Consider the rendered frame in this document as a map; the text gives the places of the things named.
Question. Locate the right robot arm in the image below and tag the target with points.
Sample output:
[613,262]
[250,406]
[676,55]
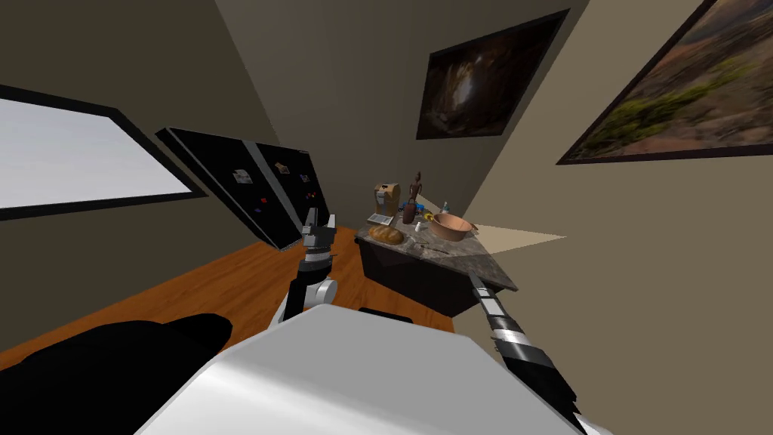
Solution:
[534,374]

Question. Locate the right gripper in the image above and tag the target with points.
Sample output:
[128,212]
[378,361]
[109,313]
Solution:
[488,301]

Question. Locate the black fridge with magnets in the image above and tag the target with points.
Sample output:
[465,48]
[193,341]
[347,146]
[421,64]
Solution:
[266,187]

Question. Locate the framed landscape picture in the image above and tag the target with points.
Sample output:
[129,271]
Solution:
[688,90]

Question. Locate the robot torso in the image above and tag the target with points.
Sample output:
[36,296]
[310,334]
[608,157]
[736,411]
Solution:
[362,380]

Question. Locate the dark framed cave picture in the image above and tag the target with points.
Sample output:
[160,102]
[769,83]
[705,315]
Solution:
[483,78]

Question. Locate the black-framed window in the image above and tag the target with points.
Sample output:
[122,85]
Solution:
[72,151]

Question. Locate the stone-topped dark kitchen counter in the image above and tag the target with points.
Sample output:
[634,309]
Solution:
[423,284]

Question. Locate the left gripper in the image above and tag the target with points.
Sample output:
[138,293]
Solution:
[318,237]

